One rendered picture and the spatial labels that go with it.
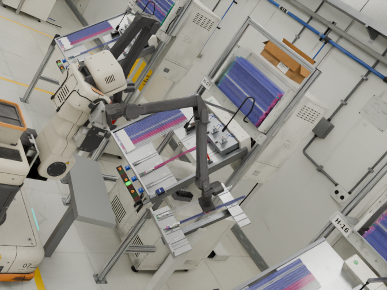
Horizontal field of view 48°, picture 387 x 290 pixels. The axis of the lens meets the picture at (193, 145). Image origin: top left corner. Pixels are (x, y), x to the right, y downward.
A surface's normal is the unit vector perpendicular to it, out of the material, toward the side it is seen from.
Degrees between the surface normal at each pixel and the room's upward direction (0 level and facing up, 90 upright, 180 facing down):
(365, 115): 90
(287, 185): 89
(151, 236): 90
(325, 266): 44
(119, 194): 90
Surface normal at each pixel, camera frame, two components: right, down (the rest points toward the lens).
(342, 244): -0.69, -0.19
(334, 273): -0.08, -0.68
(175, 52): 0.47, 0.61
